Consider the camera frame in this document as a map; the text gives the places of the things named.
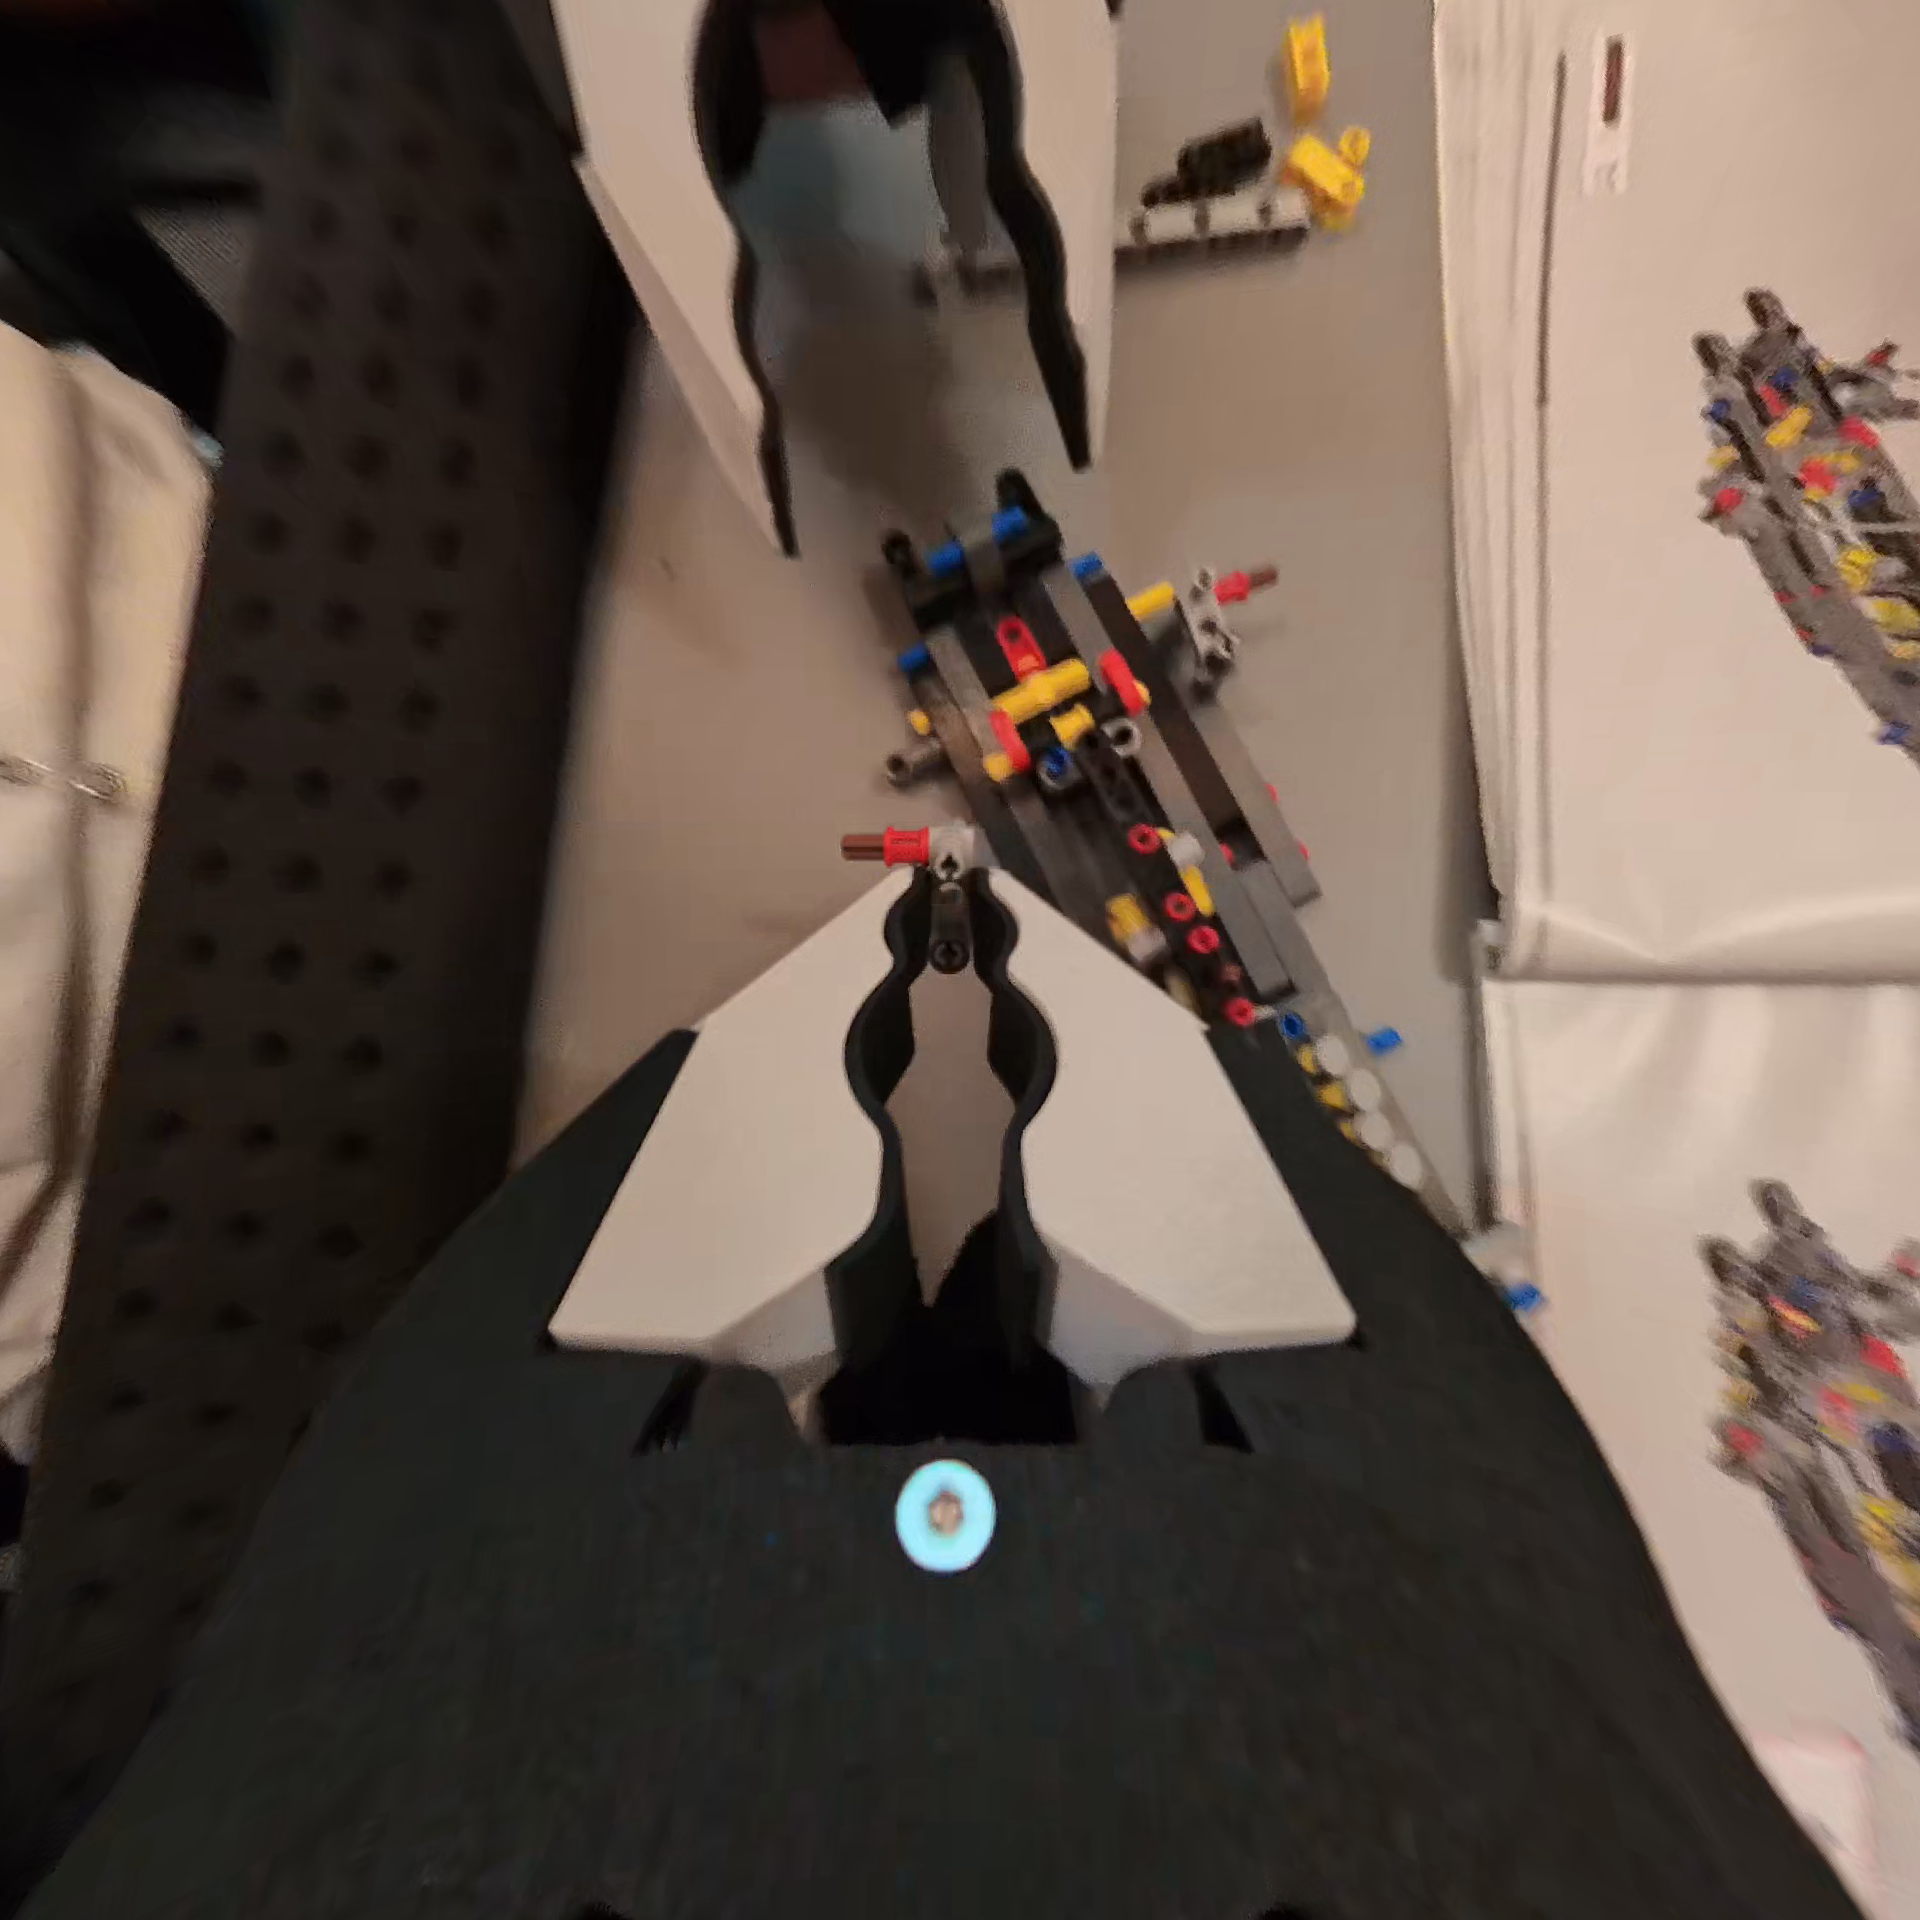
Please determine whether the long lego car chassis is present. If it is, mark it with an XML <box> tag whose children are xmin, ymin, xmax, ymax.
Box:
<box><xmin>877</xmin><ymin>469</ymin><xmax>1547</xmax><ymax>1322</ymax></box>

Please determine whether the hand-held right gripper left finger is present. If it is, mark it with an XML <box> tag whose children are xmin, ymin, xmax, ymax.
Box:
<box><xmin>545</xmin><ymin>872</ymin><xmax>916</xmax><ymax>1376</ymax></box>

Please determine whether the grey lego connector red pin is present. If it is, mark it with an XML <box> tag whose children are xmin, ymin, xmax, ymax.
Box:
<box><xmin>839</xmin><ymin>819</ymin><xmax>993</xmax><ymax>981</ymax></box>
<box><xmin>1182</xmin><ymin>561</ymin><xmax>1279</xmax><ymax>672</ymax></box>

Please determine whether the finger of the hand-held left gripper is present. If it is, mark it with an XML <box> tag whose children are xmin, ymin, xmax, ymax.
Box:
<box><xmin>966</xmin><ymin>0</ymin><xmax>1121</xmax><ymax>474</ymax></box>
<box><xmin>543</xmin><ymin>0</ymin><xmax>799</xmax><ymax>561</ymax></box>

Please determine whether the black perforated panel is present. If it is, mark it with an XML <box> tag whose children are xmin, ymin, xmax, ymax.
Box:
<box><xmin>0</xmin><ymin>0</ymin><xmax>640</xmax><ymax>1870</ymax></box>

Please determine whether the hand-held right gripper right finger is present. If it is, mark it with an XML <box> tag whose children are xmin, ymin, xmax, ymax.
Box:
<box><xmin>975</xmin><ymin>866</ymin><xmax>1363</xmax><ymax>1386</ymax></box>

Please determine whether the grey lego beam assembly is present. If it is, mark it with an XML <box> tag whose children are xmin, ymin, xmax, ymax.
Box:
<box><xmin>915</xmin><ymin>113</ymin><xmax>1373</xmax><ymax>301</ymax></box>

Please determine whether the white lego instruction booklet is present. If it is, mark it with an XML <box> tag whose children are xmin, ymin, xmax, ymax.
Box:
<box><xmin>1430</xmin><ymin>0</ymin><xmax>1920</xmax><ymax>1920</ymax></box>

